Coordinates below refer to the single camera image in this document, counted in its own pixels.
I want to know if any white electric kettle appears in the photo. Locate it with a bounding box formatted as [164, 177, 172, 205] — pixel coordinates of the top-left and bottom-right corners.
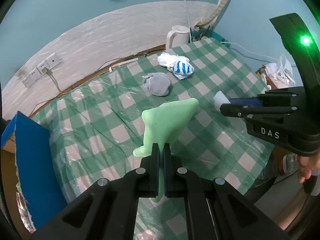
[165, 25, 190, 50]

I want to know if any teal power strip basket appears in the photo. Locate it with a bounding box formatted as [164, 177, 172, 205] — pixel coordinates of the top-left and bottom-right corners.
[191, 27, 231, 48]

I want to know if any white wall socket strip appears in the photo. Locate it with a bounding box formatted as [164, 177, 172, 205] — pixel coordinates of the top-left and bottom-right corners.
[22, 53, 62, 88]

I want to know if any light green foam sheet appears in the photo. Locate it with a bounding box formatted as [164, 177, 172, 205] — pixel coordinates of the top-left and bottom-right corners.
[132, 97, 200, 204]

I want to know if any grey sock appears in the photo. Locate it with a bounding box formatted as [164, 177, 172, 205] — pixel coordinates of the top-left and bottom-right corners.
[142, 73, 171, 97]

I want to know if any person's right hand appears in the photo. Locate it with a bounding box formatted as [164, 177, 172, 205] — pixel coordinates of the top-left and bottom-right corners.
[297, 153, 319, 183]

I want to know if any green checkered tablecloth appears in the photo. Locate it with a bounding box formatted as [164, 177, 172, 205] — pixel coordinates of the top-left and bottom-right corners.
[31, 37, 276, 240]

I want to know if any white blue striped plastic bag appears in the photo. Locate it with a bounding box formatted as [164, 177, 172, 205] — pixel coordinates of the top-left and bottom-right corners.
[157, 52, 195, 80]

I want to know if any crumpled bags pile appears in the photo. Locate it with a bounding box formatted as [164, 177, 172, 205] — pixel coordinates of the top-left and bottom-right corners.
[256, 54, 296, 90]

